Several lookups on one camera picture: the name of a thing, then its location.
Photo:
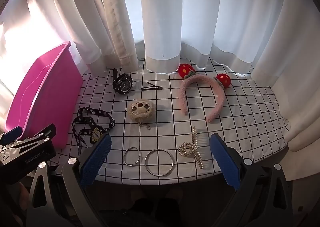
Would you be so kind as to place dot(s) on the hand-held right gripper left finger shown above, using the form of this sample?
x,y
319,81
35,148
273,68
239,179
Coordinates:
x,y
97,159

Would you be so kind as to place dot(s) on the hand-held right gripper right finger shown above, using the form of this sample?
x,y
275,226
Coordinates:
x,y
225,162

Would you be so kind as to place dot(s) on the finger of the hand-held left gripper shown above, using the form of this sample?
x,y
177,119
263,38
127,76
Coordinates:
x,y
12,133
42,133

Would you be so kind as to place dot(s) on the pink plastic bin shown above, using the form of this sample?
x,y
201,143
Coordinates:
x,y
45,92

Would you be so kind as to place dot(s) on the pearl hair claw clip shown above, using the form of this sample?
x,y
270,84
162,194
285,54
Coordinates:
x,y
186,149

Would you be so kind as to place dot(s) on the large silver bangle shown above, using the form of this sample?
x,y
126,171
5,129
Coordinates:
x,y
145,163

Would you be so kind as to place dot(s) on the white black-grid tablecloth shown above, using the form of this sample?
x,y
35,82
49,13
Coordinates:
x,y
162,129

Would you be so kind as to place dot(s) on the black wrist watch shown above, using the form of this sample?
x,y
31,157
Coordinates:
x,y
122,86

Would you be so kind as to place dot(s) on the pink fluffy strawberry headband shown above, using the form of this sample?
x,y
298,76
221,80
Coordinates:
x,y
183,92

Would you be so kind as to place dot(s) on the brown snap hair clip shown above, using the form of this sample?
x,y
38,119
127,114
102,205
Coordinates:
x,y
155,88

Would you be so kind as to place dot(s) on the cream curtain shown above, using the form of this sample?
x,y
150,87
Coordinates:
x,y
112,17

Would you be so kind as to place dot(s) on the white curtain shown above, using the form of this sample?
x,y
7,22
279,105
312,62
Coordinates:
x,y
200,4

